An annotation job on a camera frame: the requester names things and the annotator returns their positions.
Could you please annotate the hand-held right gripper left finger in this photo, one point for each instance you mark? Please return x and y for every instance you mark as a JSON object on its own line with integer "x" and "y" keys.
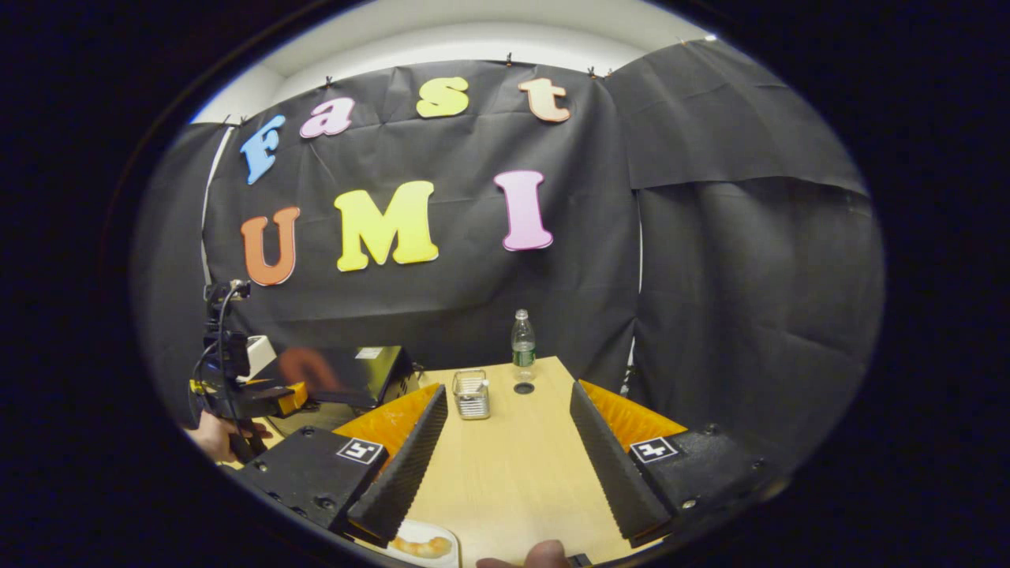
{"x": 410, "y": 465}

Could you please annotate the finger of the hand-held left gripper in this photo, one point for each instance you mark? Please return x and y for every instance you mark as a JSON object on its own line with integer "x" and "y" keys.
{"x": 260, "y": 401}

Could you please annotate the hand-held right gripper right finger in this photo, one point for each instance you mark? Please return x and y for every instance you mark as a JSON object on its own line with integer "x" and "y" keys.
{"x": 607, "y": 457}

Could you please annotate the golden croissant bread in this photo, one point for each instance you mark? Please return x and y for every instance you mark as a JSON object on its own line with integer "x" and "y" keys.
{"x": 422, "y": 547}

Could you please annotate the black electric oven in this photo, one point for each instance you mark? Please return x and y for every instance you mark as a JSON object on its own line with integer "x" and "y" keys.
{"x": 355, "y": 375}

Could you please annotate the white toaster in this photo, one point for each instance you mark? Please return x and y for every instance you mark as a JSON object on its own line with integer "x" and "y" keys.
{"x": 262, "y": 355}

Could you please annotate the white plate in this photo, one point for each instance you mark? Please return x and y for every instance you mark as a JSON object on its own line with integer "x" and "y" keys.
{"x": 442, "y": 532}

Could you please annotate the metal mesh container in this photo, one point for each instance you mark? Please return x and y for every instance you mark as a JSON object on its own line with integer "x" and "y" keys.
{"x": 471, "y": 398}

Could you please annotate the clear water bottle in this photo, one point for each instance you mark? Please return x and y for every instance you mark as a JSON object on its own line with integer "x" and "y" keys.
{"x": 523, "y": 347}

